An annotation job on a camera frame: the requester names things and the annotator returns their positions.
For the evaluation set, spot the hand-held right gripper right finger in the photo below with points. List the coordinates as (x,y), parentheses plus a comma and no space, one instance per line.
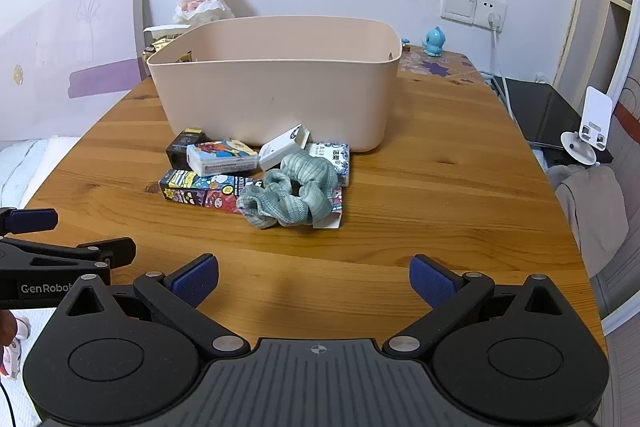
(431,281)

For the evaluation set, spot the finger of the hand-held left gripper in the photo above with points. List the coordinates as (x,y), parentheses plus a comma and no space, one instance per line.
(31,220)
(75,252)

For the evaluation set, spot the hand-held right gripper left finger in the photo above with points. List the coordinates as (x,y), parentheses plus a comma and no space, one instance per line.
(196,281)

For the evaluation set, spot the pink and white shoe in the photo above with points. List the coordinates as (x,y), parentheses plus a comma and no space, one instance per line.
(14,349)

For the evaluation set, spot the long comic print box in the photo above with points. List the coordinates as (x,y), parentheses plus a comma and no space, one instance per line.
(200,189)

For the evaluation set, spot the red and white card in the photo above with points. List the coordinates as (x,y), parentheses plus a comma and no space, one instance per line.
(331,218)

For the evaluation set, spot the green striped scrunchie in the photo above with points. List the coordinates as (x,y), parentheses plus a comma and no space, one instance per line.
(295,197)

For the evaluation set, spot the small black box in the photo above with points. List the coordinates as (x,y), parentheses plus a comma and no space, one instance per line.
(177,149)

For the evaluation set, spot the small white box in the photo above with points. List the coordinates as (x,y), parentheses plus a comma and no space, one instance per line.
(280,147)

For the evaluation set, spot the white printed box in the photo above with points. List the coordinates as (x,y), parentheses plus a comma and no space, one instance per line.
(332,154)

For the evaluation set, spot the grey cloth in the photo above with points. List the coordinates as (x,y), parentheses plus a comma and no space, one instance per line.
(592,217)

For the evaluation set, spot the patterned chair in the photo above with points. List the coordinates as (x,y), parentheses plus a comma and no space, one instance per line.
(622,287)

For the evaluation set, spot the black laptop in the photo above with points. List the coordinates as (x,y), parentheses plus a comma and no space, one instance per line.
(542,117)

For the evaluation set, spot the beige plastic storage bin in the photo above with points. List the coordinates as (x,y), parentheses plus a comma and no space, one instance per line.
(275,97)

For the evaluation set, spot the purple floral mat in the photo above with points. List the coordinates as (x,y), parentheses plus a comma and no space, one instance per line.
(435,64)

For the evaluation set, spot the gold snack packet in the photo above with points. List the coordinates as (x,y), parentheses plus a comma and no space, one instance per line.
(159,44)

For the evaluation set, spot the white box behind bin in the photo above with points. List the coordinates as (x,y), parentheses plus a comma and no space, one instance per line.
(162,29)

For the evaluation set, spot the white phone stand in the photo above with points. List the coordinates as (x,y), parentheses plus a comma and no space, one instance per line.
(595,117)

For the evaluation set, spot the blue cartoon figurine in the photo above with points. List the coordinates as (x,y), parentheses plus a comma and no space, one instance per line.
(434,42)

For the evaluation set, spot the white wall socket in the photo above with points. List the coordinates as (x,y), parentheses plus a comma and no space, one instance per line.
(490,11)

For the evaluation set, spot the white wall switch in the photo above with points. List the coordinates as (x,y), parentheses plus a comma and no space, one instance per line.
(459,3)

